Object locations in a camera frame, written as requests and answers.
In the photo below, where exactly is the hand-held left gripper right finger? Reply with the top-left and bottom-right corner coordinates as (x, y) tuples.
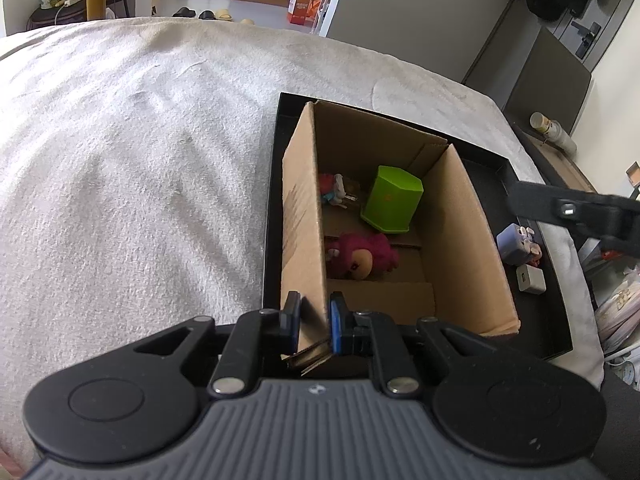
(328, 292), (506, 398)

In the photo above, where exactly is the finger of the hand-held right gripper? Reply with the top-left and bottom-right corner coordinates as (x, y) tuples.
(506, 180), (609, 234)

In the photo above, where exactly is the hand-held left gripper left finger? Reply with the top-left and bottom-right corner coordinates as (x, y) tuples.
(131, 291), (303, 399)

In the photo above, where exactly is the purple cube toy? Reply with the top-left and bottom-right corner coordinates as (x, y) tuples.
(496, 223), (535, 265)

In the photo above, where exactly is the pink plush toy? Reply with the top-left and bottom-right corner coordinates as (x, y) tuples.
(324, 231), (401, 281)

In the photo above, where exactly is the small white cube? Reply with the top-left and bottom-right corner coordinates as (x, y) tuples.
(516, 265), (547, 295)

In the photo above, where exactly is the brown cardboard box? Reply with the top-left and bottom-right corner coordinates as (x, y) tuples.
(280, 100), (521, 361)

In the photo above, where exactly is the black tray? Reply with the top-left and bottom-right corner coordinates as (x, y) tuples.
(262, 92), (573, 361)

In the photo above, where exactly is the small red blue figurine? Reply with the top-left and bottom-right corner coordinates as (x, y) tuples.
(318, 172), (360, 208)

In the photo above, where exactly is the green hexagonal box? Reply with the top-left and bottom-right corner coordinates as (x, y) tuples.
(360, 165), (425, 235)

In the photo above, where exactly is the stack of paper cups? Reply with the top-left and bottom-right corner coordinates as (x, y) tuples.
(530, 111), (578, 157)

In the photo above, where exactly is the grey leaning board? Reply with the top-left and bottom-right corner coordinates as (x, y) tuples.
(502, 25), (593, 136)

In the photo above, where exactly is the black door lock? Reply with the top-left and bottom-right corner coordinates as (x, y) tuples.
(570, 21), (602, 58)

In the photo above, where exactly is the orange cardboard box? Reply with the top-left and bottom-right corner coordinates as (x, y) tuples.
(287, 0), (321, 26)

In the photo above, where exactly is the dark wooden frame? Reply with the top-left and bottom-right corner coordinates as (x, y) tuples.
(512, 122), (598, 193)

